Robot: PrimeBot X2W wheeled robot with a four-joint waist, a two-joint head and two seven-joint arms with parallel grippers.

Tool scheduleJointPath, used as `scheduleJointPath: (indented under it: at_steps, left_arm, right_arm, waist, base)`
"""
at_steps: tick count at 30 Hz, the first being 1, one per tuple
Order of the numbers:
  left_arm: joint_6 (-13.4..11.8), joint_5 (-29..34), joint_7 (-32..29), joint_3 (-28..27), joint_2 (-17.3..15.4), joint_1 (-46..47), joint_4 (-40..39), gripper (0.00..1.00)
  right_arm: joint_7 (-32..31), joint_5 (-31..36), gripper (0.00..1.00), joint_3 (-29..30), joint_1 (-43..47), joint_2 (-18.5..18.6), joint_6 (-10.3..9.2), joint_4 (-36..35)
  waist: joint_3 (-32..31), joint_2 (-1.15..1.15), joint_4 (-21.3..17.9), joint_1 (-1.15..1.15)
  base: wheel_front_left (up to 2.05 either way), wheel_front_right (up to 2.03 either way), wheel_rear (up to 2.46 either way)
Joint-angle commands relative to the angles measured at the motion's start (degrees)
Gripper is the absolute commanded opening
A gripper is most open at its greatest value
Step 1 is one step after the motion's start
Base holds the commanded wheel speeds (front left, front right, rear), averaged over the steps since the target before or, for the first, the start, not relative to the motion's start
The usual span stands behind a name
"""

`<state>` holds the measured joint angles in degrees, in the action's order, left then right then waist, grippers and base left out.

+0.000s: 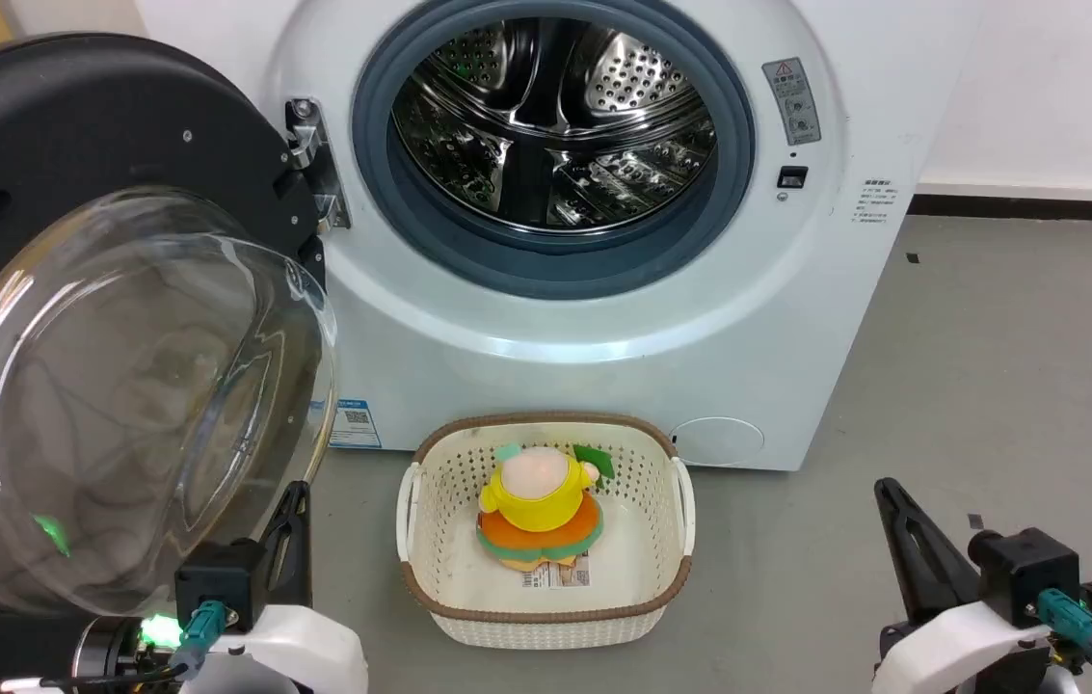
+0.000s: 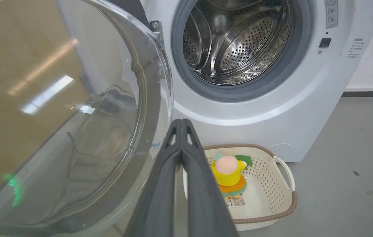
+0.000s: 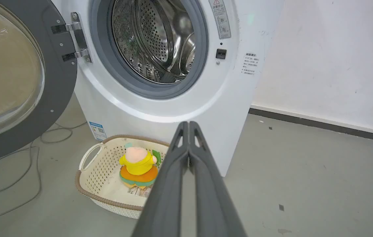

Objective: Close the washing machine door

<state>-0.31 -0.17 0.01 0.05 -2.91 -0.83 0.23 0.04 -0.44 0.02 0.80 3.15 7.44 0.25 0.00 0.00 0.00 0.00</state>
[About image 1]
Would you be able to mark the grey warning sticker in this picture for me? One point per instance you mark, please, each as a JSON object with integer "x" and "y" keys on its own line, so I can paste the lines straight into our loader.
{"x": 792, "y": 101}

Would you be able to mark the white paper doll tag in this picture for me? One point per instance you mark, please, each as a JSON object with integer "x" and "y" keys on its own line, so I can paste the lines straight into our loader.
{"x": 555, "y": 575}

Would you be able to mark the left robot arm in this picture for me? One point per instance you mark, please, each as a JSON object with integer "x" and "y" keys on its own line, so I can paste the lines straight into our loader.
{"x": 107, "y": 655}

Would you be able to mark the black round door with glass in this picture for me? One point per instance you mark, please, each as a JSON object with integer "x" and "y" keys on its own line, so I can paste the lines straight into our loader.
{"x": 73, "y": 125}

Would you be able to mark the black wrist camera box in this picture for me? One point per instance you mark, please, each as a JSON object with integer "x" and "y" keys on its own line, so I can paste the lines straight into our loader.
{"x": 218, "y": 583}
{"x": 1023, "y": 569}

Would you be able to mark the white laundry basket brown rim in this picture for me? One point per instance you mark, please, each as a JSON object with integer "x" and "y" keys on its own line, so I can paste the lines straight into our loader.
{"x": 642, "y": 578}

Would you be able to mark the black door latch slot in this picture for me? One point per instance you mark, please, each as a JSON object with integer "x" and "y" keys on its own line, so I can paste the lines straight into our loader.
{"x": 792, "y": 177}

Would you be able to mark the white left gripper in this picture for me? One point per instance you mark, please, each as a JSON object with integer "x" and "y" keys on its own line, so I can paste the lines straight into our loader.
{"x": 305, "y": 651}

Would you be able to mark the white front-load washing machine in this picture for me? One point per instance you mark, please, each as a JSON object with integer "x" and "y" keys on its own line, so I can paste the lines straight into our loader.
{"x": 603, "y": 366}

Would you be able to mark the yellow orange plush doll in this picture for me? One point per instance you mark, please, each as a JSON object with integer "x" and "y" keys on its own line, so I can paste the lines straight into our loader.
{"x": 541, "y": 501}

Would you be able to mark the blue QR code sticker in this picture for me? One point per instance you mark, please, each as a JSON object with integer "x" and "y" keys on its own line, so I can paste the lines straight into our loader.
{"x": 355, "y": 424}

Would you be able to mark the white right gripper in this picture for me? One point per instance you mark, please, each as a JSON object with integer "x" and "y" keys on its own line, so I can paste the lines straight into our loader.
{"x": 960, "y": 646}

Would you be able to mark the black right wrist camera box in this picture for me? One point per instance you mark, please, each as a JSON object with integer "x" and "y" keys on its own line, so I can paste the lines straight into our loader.
{"x": 1023, "y": 569}

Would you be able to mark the black baseboard strip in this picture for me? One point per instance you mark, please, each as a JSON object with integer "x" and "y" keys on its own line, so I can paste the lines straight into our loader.
{"x": 1037, "y": 208}

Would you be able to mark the stainless steel drum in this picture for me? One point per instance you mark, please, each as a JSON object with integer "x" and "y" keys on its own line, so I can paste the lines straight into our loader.
{"x": 555, "y": 116}

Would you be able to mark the metal door hinge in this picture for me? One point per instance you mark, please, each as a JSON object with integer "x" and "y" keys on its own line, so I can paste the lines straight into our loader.
{"x": 319, "y": 164}

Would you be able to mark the white text label sticker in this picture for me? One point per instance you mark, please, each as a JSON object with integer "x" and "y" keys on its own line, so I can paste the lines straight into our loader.
{"x": 871, "y": 200}

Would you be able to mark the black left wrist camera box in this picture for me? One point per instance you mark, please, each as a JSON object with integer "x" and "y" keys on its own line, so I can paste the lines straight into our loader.
{"x": 218, "y": 583}

